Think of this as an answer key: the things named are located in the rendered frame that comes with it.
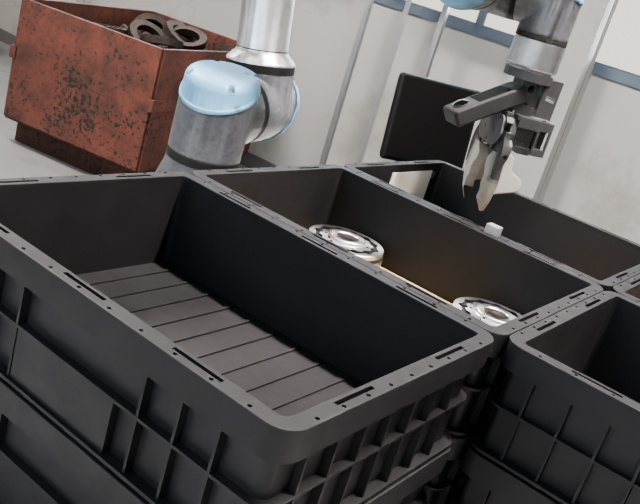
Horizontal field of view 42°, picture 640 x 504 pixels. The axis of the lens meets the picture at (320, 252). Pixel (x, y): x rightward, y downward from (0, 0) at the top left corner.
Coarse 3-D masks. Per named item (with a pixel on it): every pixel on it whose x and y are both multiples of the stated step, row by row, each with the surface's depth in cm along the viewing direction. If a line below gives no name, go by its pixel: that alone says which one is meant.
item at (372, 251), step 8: (320, 224) 111; (320, 232) 108; (328, 232) 109; (352, 232) 112; (368, 240) 111; (344, 248) 105; (352, 248) 106; (360, 248) 106; (368, 248) 107; (376, 248) 109; (360, 256) 104; (368, 256) 104; (376, 256) 105
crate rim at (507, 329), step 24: (240, 168) 99; (264, 168) 102; (288, 168) 106; (312, 168) 109; (336, 168) 113; (384, 192) 111; (504, 240) 103; (552, 264) 99; (408, 288) 77; (600, 288) 95; (456, 312) 75; (552, 312) 82; (504, 336) 73
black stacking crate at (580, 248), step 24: (408, 168) 130; (432, 168) 136; (432, 192) 140; (456, 192) 138; (480, 216) 136; (504, 216) 133; (528, 216) 131; (552, 216) 129; (528, 240) 131; (552, 240) 129; (576, 240) 127; (600, 240) 125; (576, 264) 127; (600, 264) 125; (624, 264) 123
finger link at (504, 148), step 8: (504, 128) 121; (504, 136) 120; (496, 144) 122; (504, 144) 120; (512, 144) 121; (504, 152) 120; (496, 160) 121; (504, 160) 121; (496, 168) 121; (496, 176) 122
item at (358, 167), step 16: (432, 160) 138; (368, 176) 114; (544, 208) 129; (592, 224) 126; (512, 240) 104; (624, 240) 123; (544, 256) 102; (576, 272) 99; (624, 272) 105; (608, 288) 98
